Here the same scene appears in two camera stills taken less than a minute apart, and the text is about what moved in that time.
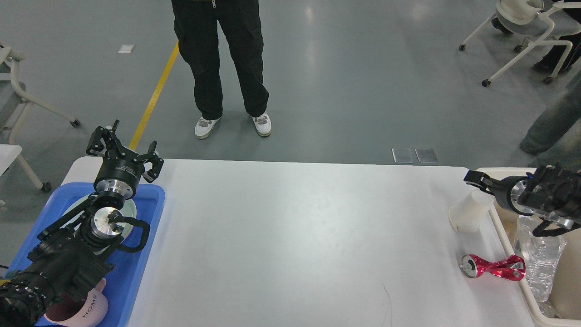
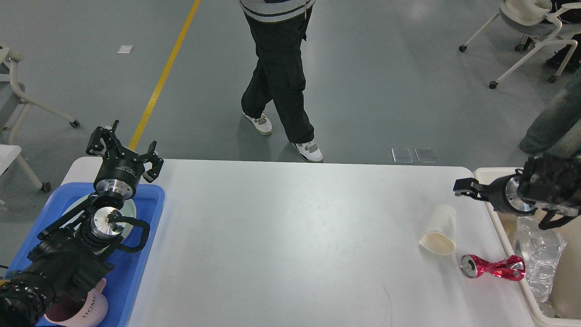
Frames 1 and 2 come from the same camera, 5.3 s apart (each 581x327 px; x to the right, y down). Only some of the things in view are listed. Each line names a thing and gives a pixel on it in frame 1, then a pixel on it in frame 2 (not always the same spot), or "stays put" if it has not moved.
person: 196,27 to 278,73
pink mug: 88,310 stays put
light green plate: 129,223 stays put
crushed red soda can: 513,268 stays put
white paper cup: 465,215 to 441,239
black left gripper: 120,170 stays put
